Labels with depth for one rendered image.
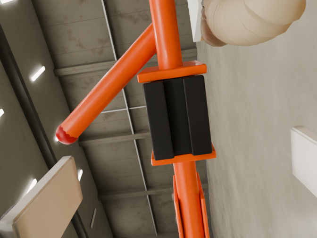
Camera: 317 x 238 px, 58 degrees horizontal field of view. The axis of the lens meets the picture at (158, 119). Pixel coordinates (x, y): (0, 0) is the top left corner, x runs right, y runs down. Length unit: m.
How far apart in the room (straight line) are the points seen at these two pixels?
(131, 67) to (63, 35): 12.80
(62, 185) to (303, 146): 0.13
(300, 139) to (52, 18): 12.93
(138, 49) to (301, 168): 0.17
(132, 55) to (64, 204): 0.16
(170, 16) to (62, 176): 0.16
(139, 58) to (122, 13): 12.13
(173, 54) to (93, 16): 12.36
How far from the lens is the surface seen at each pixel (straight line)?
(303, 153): 0.17
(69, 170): 0.17
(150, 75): 0.24
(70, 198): 0.17
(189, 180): 0.28
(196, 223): 0.30
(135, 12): 12.35
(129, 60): 0.27
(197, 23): 2.03
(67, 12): 12.81
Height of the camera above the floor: 1.23
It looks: 4 degrees up
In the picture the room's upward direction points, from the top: 98 degrees counter-clockwise
